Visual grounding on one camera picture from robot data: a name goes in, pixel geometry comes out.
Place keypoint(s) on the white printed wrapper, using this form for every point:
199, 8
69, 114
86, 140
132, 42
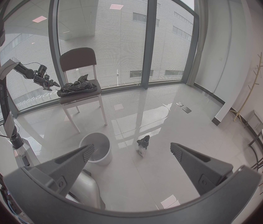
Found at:
141, 152

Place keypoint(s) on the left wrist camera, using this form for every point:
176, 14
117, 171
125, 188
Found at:
42, 69

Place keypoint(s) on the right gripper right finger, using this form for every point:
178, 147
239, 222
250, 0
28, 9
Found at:
199, 169

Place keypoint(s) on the white trash bin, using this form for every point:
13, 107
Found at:
102, 146

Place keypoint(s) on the crumpled black plastic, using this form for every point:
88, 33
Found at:
143, 141

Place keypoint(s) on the wooden coat rack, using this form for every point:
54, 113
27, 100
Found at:
254, 87

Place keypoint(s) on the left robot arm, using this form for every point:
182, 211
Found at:
3, 97

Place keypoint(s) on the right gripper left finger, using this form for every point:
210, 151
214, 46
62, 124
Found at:
70, 167

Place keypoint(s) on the grey and white chair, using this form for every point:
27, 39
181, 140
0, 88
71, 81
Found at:
77, 59

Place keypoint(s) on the window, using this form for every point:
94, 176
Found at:
122, 31

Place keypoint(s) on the white curtain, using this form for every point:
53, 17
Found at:
201, 43

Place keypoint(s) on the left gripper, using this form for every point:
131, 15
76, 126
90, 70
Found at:
42, 82

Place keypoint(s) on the black plastic bag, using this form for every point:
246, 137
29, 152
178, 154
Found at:
75, 89

